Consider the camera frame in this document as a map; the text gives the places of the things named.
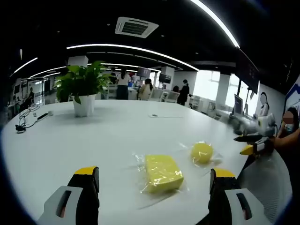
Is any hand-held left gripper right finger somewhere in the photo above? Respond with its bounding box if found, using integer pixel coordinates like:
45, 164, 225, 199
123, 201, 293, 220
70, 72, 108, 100
203, 167, 272, 225

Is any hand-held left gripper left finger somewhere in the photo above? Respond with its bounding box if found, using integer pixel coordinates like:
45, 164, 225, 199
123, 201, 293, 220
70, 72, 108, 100
37, 165, 100, 225

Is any round yellow silicone block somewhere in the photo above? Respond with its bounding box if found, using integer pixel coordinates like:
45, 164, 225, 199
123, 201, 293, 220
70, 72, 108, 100
179, 140, 223, 166

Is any rectangular yellow silicone block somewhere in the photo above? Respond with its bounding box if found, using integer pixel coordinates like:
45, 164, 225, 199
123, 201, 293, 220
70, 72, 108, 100
132, 153, 188, 195

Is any desk monitor on stand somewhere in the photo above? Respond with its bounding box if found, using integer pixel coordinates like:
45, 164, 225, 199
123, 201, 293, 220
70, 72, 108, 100
233, 94, 244, 116

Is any white office chair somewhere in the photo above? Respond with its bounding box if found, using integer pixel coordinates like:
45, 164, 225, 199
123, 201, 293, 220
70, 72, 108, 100
150, 89, 165, 102
166, 90, 180, 104

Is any green plant in white pot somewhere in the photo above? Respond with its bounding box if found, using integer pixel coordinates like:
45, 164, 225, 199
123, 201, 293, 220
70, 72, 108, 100
53, 60, 113, 118

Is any hanging dark monitor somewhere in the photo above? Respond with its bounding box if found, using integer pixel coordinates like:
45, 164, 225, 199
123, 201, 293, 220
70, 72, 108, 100
137, 67, 151, 78
158, 74, 172, 84

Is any wide ceiling light strip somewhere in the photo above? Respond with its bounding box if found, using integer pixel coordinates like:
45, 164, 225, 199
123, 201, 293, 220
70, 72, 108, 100
189, 0, 241, 48

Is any short ceiling light strip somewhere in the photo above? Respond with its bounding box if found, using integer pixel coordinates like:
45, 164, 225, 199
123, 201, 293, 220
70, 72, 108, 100
9, 57, 38, 77

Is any long ceiling light strip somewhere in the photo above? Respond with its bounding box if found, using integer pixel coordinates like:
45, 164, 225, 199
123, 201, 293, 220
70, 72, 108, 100
66, 44, 200, 71

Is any ceiling air conditioner vent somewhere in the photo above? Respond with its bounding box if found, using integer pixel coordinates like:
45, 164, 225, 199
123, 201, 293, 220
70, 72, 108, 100
114, 16, 159, 38

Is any wall poster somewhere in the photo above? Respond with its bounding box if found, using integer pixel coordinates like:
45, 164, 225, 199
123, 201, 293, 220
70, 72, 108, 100
285, 77, 300, 111

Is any large dark wall screen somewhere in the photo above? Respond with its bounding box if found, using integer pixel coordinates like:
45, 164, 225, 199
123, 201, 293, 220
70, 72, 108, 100
239, 48, 261, 95

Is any black cable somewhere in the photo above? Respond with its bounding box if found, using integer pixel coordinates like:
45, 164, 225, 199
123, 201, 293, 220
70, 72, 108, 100
15, 117, 40, 133

